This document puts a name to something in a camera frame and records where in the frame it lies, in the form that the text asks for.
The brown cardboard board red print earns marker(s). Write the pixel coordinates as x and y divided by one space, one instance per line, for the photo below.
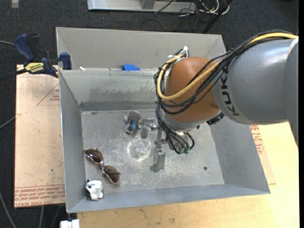
38 139

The blue block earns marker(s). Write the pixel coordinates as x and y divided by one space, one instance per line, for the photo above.
130 67

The brown lens sunglasses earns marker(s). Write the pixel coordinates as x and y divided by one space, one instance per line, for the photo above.
111 173

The grey metal bin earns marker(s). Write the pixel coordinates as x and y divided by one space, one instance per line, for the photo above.
190 172

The black cylinder on white bracket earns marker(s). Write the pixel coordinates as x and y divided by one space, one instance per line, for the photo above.
215 119

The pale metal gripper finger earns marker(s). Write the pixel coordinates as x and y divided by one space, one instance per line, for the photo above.
144 133
159 159

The grey and blue small toy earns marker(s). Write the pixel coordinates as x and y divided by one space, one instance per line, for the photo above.
132 125

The clear glass cup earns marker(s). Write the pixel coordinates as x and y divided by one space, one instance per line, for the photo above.
139 149

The white and black toy animal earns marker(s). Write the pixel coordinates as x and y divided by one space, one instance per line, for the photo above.
94 190

